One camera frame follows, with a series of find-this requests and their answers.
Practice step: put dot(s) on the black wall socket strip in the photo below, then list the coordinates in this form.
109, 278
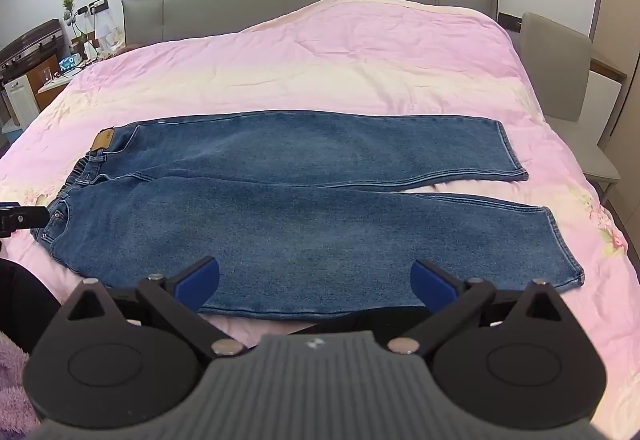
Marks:
92, 6

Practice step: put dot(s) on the grey chair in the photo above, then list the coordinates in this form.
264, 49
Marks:
565, 85

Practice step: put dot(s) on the person's dark clothing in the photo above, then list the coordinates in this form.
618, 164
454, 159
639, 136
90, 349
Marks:
25, 305

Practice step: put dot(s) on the blue denim pants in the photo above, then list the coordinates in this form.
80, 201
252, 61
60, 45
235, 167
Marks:
280, 215

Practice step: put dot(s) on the white nightstand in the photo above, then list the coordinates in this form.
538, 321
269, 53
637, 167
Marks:
60, 81

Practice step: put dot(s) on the white box appliance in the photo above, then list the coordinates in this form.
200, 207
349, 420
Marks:
22, 100

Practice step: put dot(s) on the white table lamp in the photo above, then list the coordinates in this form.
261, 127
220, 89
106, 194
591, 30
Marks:
106, 32

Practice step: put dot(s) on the small blue-screen clock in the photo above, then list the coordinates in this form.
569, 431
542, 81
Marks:
70, 62

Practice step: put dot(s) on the small green potted plant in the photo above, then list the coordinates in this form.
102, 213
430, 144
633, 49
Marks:
68, 7

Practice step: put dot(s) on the pink duvet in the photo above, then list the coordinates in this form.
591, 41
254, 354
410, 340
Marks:
350, 65

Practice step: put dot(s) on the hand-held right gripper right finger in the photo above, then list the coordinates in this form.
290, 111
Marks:
429, 285

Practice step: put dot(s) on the brown cardboard box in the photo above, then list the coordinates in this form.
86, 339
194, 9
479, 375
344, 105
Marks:
44, 70

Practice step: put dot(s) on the dark brown suitcase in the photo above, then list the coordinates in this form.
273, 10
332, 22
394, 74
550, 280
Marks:
27, 45

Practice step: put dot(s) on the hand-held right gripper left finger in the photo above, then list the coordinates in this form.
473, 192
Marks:
201, 279

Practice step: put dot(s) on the purple fuzzy cloth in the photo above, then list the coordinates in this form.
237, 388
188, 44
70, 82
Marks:
12, 380

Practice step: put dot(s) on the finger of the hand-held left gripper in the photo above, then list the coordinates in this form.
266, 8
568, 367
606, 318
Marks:
20, 219

